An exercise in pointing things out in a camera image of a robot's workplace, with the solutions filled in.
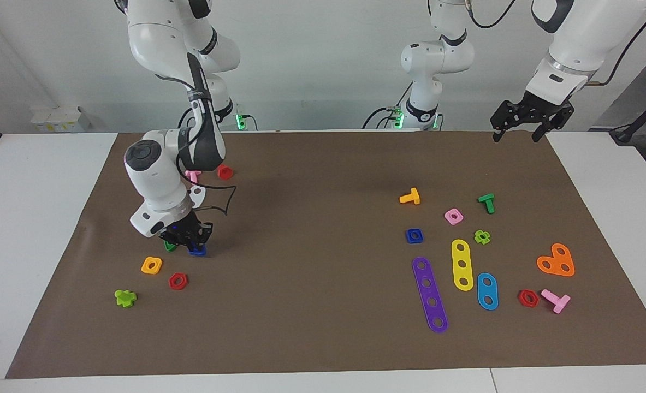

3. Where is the white curved five-hole plate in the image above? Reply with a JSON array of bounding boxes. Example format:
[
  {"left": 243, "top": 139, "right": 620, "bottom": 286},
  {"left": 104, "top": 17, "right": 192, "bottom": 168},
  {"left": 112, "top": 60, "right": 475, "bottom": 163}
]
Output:
[{"left": 186, "top": 184, "right": 209, "bottom": 211}]

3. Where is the brown table mat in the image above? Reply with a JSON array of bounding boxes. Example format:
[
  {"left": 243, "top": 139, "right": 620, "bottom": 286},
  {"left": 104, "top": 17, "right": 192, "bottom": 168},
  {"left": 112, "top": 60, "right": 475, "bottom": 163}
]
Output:
[{"left": 5, "top": 131, "right": 646, "bottom": 379}]

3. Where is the yellow three-hole strip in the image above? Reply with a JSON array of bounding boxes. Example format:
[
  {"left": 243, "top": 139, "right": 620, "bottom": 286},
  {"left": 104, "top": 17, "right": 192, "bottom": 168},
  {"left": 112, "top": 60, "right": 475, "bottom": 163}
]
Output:
[{"left": 451, "top": 239, "right": 474, "bottom": 291}]

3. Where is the orange three-hole plate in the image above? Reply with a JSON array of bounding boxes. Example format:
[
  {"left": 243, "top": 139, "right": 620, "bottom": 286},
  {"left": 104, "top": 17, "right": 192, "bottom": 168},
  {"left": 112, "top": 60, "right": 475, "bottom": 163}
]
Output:
[{"left": 536, "top": 243, "right": 576, "bottom": 277}]

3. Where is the blue two-hole strip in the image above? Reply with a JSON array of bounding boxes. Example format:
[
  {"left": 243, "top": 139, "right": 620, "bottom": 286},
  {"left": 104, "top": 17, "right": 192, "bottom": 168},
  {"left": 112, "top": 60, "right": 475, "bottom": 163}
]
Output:
[{"left": 477, "top": 272, "right": 499, "bottom": 311}]

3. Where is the white cardboard box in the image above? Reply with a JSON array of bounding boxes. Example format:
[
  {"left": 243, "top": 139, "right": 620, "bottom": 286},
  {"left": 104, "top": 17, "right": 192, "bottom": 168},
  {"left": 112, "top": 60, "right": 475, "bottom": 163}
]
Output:
[{"left": 29, "top": 105, "right": 92, "bottom": 133}]

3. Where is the purple four-hole strip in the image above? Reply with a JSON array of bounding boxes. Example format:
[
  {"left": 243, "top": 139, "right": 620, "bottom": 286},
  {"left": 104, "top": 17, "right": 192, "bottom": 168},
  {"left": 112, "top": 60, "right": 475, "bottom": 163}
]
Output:
[{"left": 412, "top": 257, "right": 449, "bottom": 334}]

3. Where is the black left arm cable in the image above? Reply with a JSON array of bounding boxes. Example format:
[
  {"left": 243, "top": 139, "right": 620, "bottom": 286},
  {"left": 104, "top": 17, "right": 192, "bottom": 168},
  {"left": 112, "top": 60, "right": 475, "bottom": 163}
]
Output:
[{"left": 465, "top": 0, "right": 646, "bottom": 87}]

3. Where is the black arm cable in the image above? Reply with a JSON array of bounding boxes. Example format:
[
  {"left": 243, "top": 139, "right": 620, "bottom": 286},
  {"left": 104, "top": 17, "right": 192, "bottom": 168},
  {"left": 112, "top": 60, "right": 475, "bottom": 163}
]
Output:
[
  {"left": 465, "top": 0, "right": 646, "bottom": 87},
  {"left": 176, "top": 52, "right": 237, "bottom": 216}
]

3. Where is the black base cable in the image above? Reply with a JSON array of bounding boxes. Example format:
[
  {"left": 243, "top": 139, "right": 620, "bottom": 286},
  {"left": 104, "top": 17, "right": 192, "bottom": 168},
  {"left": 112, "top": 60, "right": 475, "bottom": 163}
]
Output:
[{"left": 363, "top": 107, "right": 392, "bottom": 129}]

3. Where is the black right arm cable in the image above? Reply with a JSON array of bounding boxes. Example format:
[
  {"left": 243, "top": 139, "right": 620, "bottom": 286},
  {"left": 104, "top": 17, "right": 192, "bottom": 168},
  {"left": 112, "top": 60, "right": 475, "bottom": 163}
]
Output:
[{"left": 176, "top": 52, "right": 237, "bottom": 216}]

